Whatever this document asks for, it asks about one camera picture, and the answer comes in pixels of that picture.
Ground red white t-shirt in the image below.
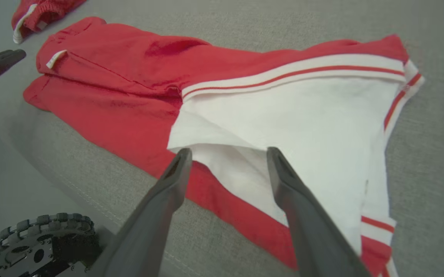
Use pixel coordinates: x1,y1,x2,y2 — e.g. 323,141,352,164
23,17,425,277

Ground red shorts with white stripe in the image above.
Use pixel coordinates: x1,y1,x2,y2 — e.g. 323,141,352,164
12,0,88,44

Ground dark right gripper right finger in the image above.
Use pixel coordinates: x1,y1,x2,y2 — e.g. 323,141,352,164
266,147,372,277

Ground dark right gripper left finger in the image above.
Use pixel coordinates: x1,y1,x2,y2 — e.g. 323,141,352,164
87,148,193,277

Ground black robot omni wheel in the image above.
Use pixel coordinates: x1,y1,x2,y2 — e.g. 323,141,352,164
0,213,101,277

